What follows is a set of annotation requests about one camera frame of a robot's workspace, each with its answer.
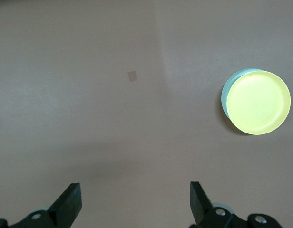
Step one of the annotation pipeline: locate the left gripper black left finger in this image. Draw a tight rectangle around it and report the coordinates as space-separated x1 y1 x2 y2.
15 182 83 228

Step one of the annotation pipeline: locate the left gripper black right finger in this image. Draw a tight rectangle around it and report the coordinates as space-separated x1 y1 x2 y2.
189 181 242 228

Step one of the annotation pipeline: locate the pale green plastic plate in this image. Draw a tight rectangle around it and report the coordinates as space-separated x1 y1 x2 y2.
220 67 268 124

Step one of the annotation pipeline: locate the yellow plastic plate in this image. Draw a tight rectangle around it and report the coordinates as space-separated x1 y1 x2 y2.
226 71 292 136

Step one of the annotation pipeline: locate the small brown tape square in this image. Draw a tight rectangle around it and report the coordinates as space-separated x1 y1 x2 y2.
127 70 138 83

